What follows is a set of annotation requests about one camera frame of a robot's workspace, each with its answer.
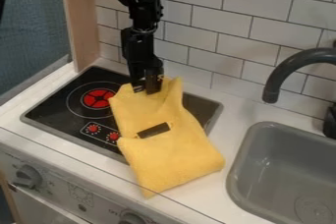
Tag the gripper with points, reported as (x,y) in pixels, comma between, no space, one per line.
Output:
(138,52)

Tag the yellow cloth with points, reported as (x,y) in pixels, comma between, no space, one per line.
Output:
(168,146)

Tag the toy stove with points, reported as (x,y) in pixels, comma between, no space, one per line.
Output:
(74,110)

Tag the tap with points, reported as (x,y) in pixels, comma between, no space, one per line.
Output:
(302,70)

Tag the toy sink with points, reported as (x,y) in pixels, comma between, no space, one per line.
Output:
(284,175)

